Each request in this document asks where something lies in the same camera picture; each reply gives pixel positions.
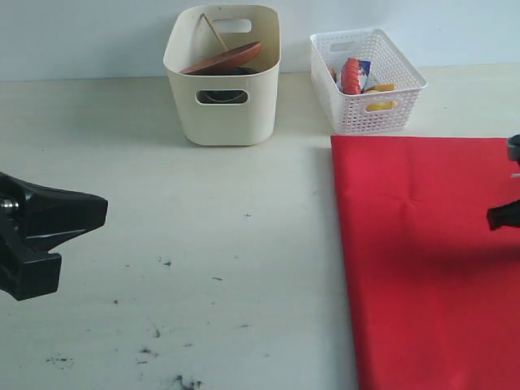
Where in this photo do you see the wooden chopstick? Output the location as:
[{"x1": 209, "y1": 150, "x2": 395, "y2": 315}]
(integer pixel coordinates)
[{"x1": 201, "y1": 13, "x2": 228, "y2": 51}]

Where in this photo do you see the red sausage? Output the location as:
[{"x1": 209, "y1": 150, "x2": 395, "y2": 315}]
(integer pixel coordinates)
[{"x1": 340, "y1": 58, "x2": 362, "y2": 95}]

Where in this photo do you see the yellow lemon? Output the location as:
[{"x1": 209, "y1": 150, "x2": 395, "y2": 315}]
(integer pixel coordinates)
[{"x1": 366, "y1": 101, "x2": 398, "y2": 112}]

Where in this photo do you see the white woven plastic basket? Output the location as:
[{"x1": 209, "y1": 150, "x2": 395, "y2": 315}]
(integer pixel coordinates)
[{"x1": 310, "y1": 28, "x2": 427, "y2": 135}]

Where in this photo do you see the red table cloth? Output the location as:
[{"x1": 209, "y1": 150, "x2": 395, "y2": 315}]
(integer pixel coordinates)
[{"x1": 331, "y1": 136, "x2": 519, "y2": 389}]

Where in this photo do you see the brown wooden plate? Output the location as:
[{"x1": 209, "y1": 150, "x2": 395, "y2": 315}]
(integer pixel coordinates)
[{"x1": 180, "y1": 41, "x2": 262, "y2": 76}]

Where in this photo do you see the orange cheese wedge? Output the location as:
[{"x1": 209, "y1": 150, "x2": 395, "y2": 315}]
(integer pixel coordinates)
[{"x1": 362, "y1": 84, "x2": 396, "y2": 94}]

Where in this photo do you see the blue white milk carton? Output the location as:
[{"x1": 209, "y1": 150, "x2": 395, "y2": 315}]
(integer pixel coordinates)
[{"x1": 358, "y1": 59, "x2": 371, "y2": 94}]

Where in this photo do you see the cream plastic bin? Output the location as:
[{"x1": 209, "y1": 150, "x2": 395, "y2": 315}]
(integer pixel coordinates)
[{"x1": 163, "y1": 4, "x2": 281, "y2": 146}]

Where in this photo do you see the pale green bowl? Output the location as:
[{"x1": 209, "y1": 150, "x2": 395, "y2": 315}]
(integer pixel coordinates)
[{"x1": 196, "y1": 90, "x2": 248, "y2": 105}]

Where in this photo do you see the stainless steel cup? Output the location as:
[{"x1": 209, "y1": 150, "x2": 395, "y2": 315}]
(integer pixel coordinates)
[{"x1": 218, "y1": 67, "x2": 258, "y2": 76}]

